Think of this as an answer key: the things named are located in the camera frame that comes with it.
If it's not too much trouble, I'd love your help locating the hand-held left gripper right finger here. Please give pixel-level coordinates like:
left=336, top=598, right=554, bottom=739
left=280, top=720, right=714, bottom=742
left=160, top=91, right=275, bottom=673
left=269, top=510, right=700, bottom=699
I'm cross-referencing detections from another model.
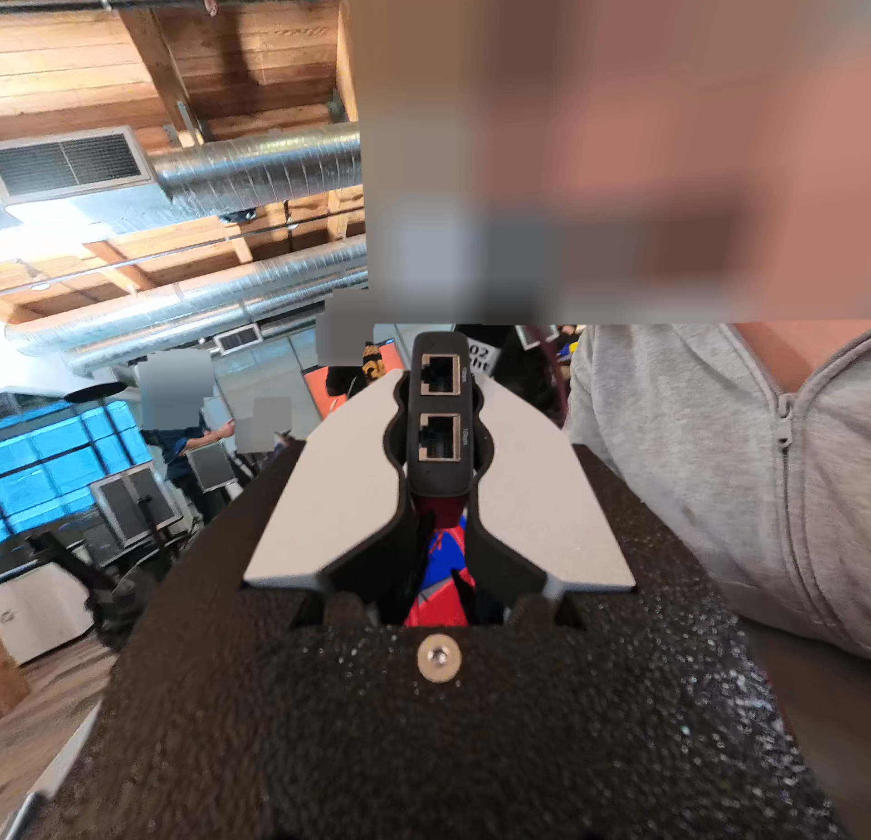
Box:
left=467, top=376, right=638, bottom=608

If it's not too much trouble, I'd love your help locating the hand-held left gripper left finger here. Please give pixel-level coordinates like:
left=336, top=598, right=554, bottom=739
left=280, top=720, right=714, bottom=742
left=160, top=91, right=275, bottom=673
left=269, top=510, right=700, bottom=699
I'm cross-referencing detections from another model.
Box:
left=242, top=369, right=417, bottom=611

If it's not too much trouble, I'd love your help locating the black ethernet adapter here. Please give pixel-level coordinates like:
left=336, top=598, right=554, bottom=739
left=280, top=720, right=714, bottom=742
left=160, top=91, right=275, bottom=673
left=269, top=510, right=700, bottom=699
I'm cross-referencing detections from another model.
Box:
left=407, top=331, right=488, bottom=502

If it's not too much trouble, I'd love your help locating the orange screen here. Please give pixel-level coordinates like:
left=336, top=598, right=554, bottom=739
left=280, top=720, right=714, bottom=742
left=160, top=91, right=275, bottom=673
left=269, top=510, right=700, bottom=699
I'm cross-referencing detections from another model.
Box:
left=302, top=338, right=407, bottom=420

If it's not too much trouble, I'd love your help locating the grey framed panel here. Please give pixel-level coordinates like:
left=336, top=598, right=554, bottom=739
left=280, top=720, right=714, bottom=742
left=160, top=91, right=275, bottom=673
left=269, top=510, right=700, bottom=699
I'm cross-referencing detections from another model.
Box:
left=186, top=441, right=237, bottom=494
left=90, top=463, right=183, bottom=550

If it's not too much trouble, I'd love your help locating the person's grey hoodie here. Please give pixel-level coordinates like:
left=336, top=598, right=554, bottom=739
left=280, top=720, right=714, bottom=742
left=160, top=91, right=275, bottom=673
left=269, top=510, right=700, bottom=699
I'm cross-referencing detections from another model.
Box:
left=563, top=323, right=871, bottom=660

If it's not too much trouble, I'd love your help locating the black round lamp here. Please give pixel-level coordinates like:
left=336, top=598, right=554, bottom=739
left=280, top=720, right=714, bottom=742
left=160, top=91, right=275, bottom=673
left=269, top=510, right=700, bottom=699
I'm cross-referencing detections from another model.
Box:
left=64, top=380, right=128, bottom=406

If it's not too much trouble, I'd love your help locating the blue tinted window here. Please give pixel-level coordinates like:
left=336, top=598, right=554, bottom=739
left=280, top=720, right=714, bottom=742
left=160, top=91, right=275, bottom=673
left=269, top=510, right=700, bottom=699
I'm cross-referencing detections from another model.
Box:
left=0, top=398, right=155, bottom=540

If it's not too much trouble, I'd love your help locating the thin metal conduit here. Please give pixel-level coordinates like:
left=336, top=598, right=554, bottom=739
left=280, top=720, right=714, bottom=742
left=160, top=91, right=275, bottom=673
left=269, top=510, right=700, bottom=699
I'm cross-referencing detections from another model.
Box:
left=0, top=211, right=368, bottom=291

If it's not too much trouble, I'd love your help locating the white cabinet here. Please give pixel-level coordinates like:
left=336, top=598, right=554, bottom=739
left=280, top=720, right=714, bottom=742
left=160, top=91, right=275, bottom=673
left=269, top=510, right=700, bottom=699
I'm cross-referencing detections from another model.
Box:
left=0, top=566, right=95, bottom=667

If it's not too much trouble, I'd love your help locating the metal air vent grille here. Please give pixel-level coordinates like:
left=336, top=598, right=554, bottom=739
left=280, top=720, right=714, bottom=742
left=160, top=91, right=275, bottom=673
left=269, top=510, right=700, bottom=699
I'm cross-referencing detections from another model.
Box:
left=0, top=127, right=159, bottom=206

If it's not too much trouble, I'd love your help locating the small wall vent grille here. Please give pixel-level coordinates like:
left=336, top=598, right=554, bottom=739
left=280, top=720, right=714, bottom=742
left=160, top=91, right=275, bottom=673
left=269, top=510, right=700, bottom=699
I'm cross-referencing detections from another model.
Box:
left=214, top=323, right=264, bottom=355

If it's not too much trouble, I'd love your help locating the thin silver air duct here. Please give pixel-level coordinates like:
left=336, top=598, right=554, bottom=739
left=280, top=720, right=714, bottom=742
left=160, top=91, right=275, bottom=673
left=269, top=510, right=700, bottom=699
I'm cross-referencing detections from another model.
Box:
left=63, top=294, right=329, bottom=379

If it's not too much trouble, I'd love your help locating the long silver air duct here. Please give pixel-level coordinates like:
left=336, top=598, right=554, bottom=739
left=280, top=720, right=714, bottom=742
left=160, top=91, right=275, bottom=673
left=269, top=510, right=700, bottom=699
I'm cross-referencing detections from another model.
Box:
left=5, top=234, right=370, bottom=359

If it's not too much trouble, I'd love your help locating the silver ribbed air duct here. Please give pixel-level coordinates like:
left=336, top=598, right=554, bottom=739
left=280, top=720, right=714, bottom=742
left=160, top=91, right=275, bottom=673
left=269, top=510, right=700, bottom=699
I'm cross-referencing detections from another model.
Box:
left=150, top=121, right=363, bottom=223

